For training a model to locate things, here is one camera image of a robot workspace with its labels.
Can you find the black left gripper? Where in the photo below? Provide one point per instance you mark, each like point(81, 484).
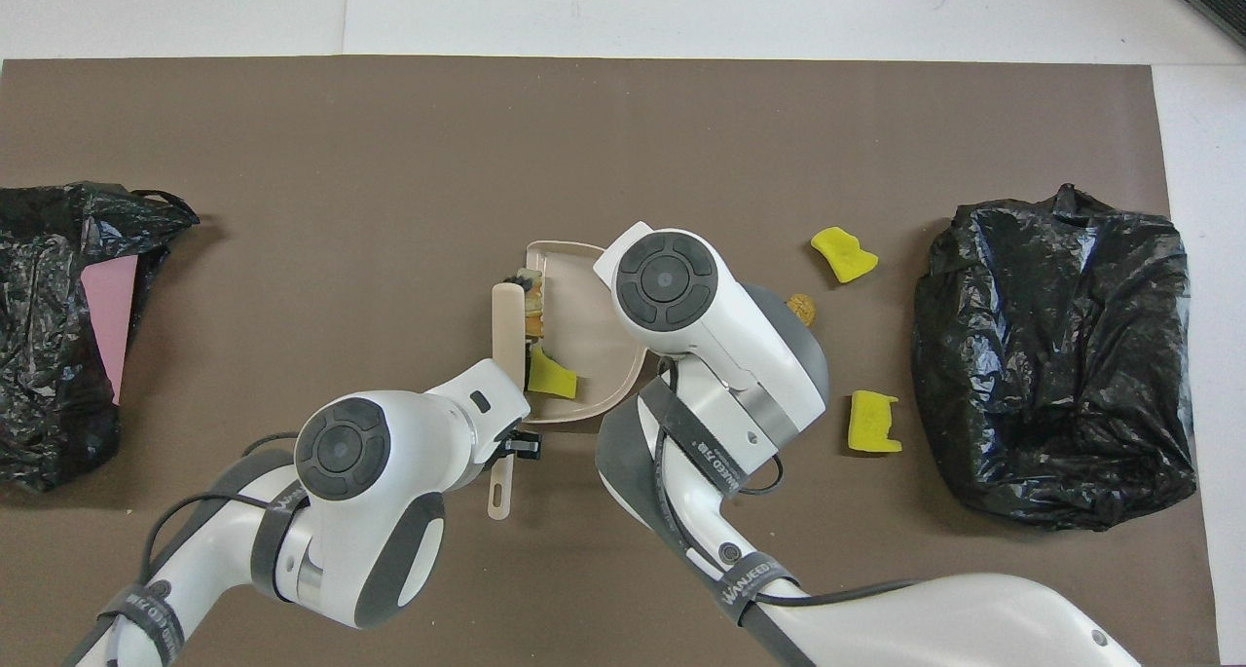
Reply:
point(521, 445)

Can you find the yellow sponge piece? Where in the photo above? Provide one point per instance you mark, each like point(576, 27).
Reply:
point(843, 255)
point(552, 377)
point(869, 422)

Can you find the beige plastic dustpan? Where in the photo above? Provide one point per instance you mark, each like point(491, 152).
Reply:
point(584, 355)

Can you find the beige hand brush black bristles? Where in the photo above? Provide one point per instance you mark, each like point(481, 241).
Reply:
point(508, 336)

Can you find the small orange croissant piece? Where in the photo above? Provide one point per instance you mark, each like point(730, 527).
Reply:
point(535, 318)

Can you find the large striped croissant piece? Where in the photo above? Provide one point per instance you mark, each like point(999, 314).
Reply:
point(531, 281)

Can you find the brown bread roll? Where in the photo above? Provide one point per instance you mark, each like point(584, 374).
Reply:
point(803, 307)

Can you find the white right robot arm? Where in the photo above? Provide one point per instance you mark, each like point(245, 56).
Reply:
point(720, 355)

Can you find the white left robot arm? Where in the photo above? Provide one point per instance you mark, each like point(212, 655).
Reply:
point(341, 550)

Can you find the black trash bag bin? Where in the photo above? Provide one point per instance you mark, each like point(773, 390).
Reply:
point(983, 355)

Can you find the black bag bin with card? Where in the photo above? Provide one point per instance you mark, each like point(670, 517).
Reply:
point(49, 404)

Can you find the brown table mat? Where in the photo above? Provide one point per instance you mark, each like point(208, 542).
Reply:
point(389, 112)

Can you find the pink card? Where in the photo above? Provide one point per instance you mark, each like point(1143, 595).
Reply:
point(109, 326)

